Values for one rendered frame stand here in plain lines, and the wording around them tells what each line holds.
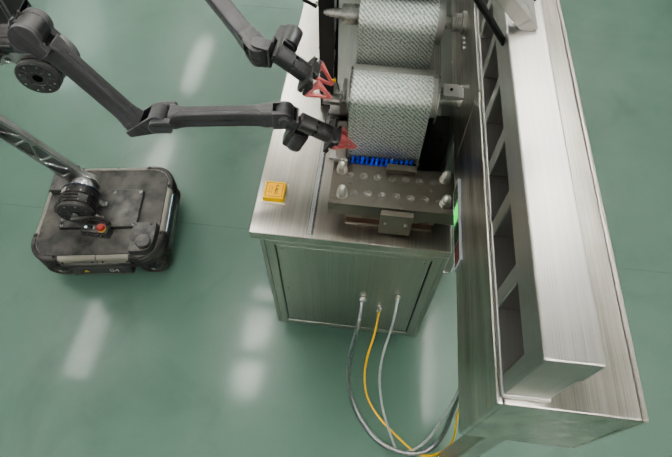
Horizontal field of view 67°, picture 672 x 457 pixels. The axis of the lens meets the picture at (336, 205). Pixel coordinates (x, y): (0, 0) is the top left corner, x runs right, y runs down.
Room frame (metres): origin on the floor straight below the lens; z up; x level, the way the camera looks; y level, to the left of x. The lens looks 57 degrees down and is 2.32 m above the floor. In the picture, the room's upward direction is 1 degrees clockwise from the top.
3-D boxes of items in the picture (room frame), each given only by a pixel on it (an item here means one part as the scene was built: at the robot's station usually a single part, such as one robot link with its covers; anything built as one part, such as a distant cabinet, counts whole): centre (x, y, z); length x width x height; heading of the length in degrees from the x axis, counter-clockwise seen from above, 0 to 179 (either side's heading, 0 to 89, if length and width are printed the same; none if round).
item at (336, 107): (1.16, 0.00, 1.05); 0.06 x 0.05 x 0.31; 84
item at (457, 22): (1.34, -0.35, 1.33); 0.07 x 0.07 x 0.07; 84
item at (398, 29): (1.24, -0.17, 1.16); 0.39 x 0.23 x 0.51; 174
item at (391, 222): (0.83, -0.19, 0.96); 0.10 x 0.03 x 0.11; 84
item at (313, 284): (2.05, -0.18, 0.43); 2.52 x 0.64 x 0.86; 174
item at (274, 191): (0.98, 0.21, 0.91); 0.07 x 0.07 x 0.02; 84
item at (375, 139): (1.05, -0.15, 1.11); 0.23 x 0.01 x 0.18; 84
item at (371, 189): (0.92, -0.18, 1.00); 0.40 x 0.16 x 0.06; 84
